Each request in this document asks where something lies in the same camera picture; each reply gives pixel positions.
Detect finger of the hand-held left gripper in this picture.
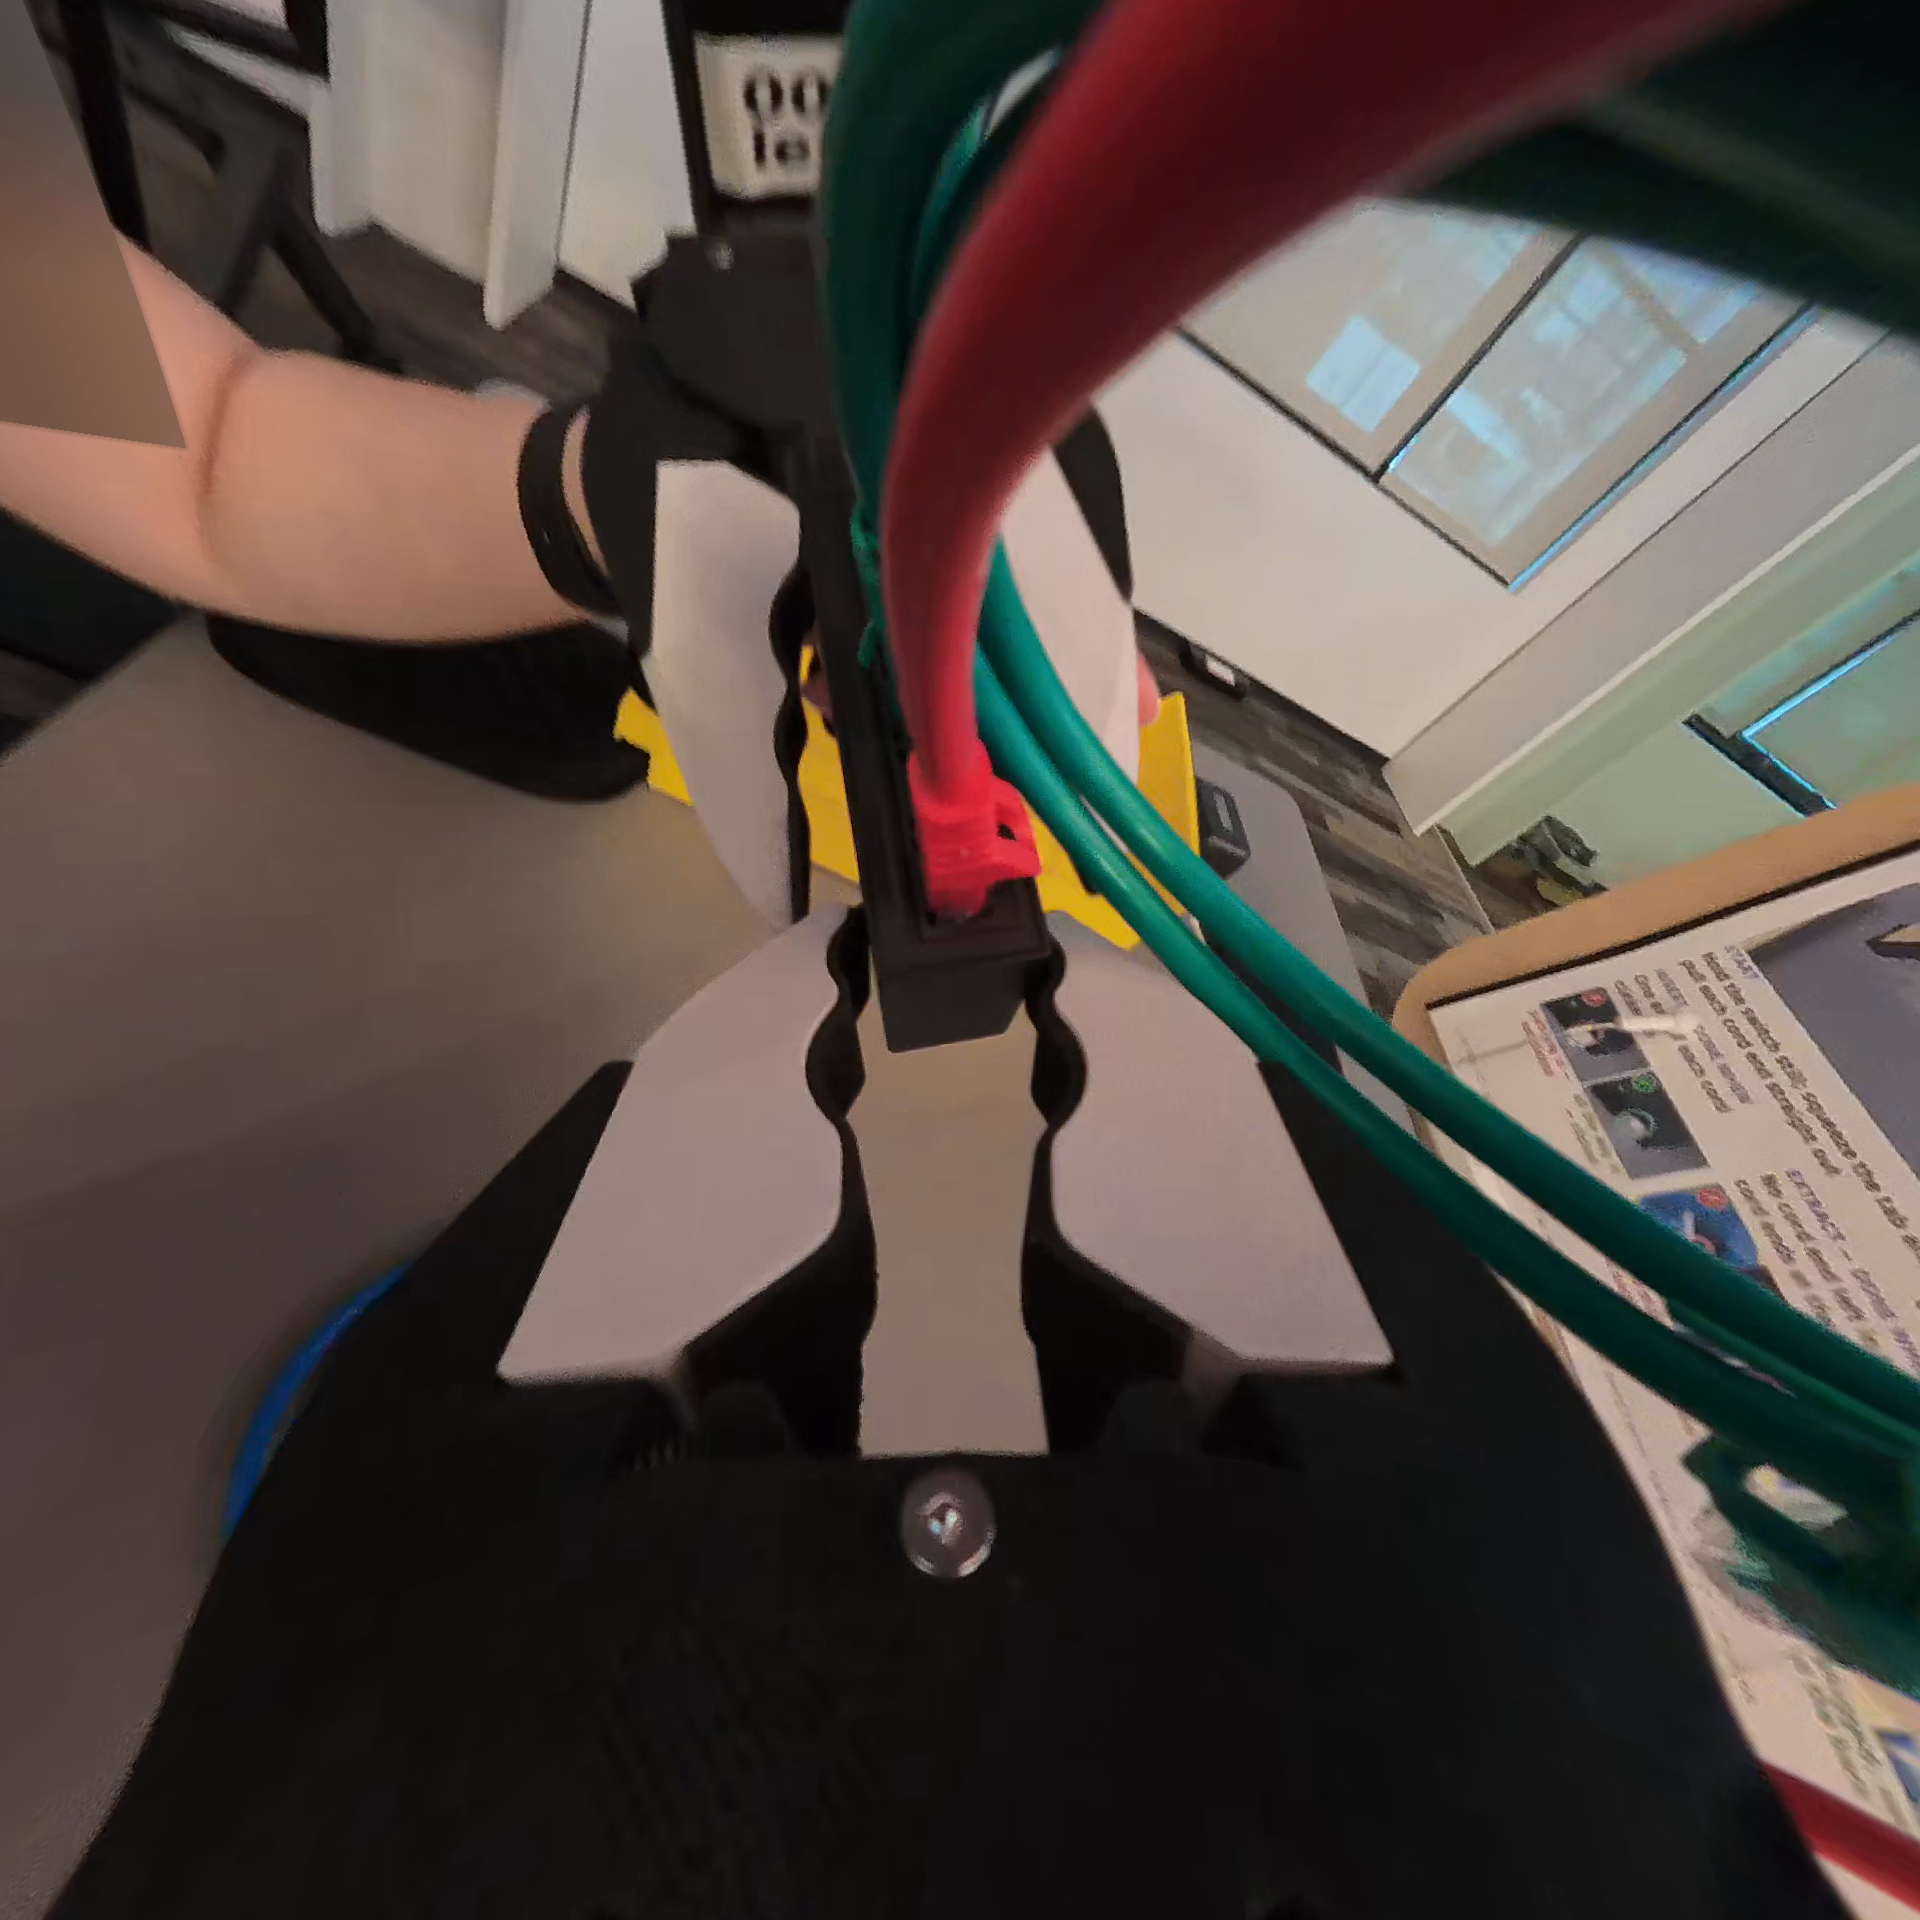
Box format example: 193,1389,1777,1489
982,450,1165,757
642,457,820,933

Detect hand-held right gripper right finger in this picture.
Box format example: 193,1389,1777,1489
1025,945,1399,1450

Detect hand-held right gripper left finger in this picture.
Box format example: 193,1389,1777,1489
499,907,877,1450

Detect red ethernet cable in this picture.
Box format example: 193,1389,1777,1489
877,0,1920,1920

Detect yellow plastic bin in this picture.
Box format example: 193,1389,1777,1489
615,645,1203,955

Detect green ethernet cable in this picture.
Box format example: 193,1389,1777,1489
816,0,1920,1669

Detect black network switch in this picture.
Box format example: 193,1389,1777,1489
794,434,1057,1053

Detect blue ethernet cable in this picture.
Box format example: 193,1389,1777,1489
222,1267,415,1549

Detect person's left forearm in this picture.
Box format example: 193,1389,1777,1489
0,241,603,649

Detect black textured armrest pad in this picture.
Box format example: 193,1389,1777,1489
210,615,649,805

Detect large window with blind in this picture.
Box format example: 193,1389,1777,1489
1176,194,1920,589

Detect printed instruction sheet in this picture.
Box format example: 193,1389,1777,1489
1425,884,1920,1920

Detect black wrist strap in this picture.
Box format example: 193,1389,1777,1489
516,403,625,618

